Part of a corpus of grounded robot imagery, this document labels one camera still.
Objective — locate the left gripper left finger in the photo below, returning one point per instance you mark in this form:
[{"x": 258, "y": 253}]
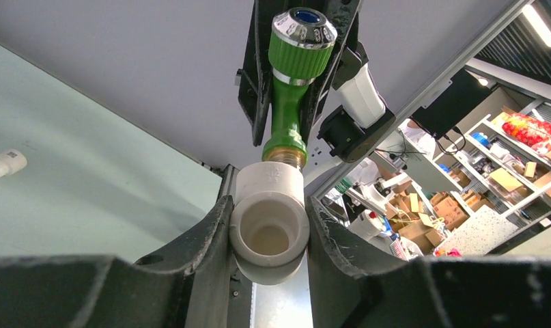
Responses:
[{"x": 199, "y": 259}]

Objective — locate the storage shelf with boxes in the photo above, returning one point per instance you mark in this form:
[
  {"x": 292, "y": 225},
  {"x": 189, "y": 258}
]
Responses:
[{"x": 489, "y": 192}]

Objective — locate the black monitor screen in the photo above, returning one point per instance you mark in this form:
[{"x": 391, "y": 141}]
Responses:
[{"x": 462, "y": 94}]

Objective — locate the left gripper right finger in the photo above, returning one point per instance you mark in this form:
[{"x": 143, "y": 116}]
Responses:
[{"x": 348, "y": 276}]

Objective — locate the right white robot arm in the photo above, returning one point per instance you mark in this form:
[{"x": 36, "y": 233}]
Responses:
[{"x": 354, "y": 115}]

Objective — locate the ceiling light strip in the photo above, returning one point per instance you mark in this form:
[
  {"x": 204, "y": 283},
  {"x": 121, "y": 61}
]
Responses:
[{"x": 538, "y": 24}]

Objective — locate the green plastic faucet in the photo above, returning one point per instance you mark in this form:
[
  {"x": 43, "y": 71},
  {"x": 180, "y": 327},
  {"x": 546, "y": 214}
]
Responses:
[{"x": 301, "y": 43}]

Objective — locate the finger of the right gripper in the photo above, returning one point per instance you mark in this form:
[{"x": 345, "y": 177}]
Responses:
[
  {"x": 344, "y": 15},
  {"x": 255, "y": 86}
]

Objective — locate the white elbow fitting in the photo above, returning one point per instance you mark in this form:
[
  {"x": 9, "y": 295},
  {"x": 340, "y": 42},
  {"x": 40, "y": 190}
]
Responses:
[
  {"x": 11, "y": 161},
  {"x": 269, "y": 228}
]

